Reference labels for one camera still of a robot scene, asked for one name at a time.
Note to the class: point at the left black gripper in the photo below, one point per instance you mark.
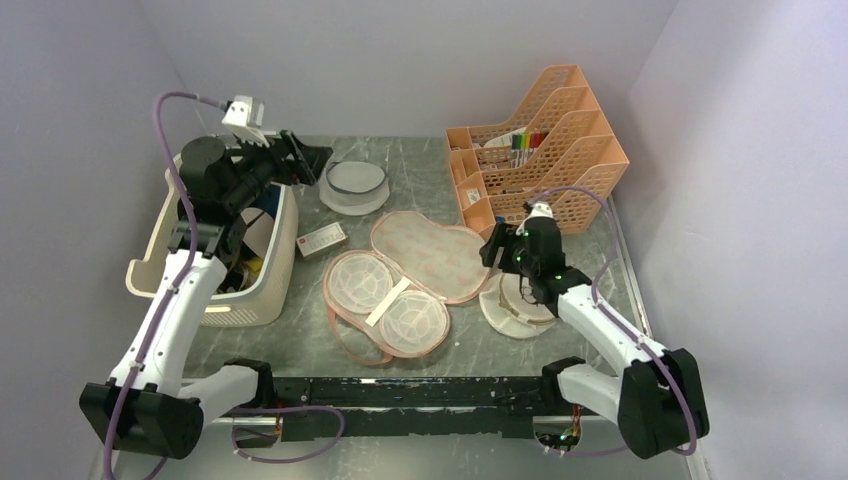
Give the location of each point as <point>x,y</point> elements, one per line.
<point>306,163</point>

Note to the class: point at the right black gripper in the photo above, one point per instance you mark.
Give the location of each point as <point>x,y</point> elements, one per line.
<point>504,235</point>

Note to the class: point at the floral pink laundry bag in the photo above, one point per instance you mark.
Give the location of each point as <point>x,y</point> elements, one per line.
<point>397,292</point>

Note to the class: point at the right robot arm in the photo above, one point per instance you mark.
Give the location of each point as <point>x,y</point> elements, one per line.
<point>654,395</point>

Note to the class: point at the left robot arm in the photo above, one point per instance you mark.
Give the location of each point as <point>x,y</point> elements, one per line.
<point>143,407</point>

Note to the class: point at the round white mesh bag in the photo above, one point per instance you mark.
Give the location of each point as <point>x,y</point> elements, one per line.
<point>354,188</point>

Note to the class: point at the cream laundry basket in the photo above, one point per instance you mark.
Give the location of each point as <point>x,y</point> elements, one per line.
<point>265,278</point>

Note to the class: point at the small white red box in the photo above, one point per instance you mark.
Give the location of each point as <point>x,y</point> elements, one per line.
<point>321,239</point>

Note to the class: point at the coloured markers set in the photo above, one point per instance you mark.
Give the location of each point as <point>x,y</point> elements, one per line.
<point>526,141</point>

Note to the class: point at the orange file organizer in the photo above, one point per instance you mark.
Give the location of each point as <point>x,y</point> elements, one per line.
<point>580,159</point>

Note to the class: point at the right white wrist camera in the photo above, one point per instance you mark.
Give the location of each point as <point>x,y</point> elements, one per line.
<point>538,209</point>

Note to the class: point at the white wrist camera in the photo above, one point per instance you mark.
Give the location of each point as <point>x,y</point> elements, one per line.
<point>243,118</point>
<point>538,209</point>

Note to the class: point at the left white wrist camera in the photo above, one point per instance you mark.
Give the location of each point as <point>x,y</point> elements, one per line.
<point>243,118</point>

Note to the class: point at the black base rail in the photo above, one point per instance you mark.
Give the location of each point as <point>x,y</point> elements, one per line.
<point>308,408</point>

